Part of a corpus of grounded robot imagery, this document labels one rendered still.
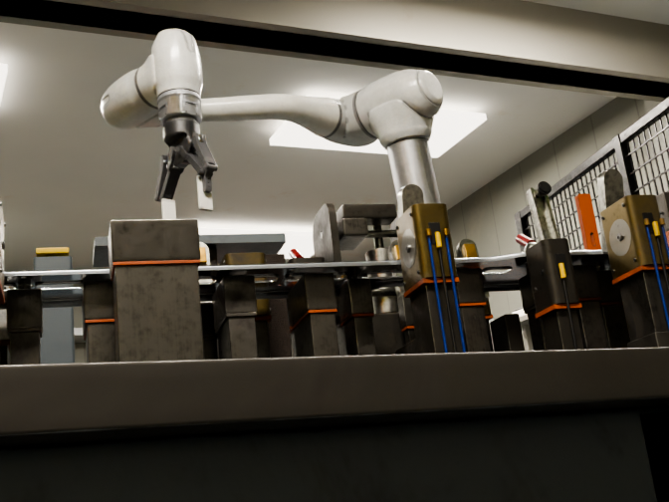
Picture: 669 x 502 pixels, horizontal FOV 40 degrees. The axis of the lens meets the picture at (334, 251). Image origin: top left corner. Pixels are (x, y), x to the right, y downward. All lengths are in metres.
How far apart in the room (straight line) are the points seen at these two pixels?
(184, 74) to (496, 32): 2.83
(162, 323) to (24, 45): 3.63
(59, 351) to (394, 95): 0.99
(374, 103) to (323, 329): 0.92
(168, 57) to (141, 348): 0.87
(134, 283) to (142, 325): 0.06
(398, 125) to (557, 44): 2.67
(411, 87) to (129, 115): 0.65
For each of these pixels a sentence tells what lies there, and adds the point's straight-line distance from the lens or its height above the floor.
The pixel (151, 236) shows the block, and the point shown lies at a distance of 1.30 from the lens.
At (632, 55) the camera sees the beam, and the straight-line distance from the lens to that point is 5.13.
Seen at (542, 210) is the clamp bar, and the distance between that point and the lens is 1.94.
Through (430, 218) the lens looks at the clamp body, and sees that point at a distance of 1.40.
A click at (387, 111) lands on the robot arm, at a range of 2.24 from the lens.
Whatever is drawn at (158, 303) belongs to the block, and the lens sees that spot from 1.28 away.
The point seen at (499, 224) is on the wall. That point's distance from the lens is 7.02.
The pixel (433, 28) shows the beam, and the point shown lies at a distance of 4.42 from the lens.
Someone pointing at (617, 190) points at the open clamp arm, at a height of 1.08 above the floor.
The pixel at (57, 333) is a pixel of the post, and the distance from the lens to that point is 1.78.
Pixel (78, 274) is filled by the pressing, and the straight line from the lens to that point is 1.44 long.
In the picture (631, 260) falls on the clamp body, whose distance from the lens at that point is 1.52.
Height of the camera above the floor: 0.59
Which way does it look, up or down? 17 degrees up
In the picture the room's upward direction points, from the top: 7 degrees counter-clockwise
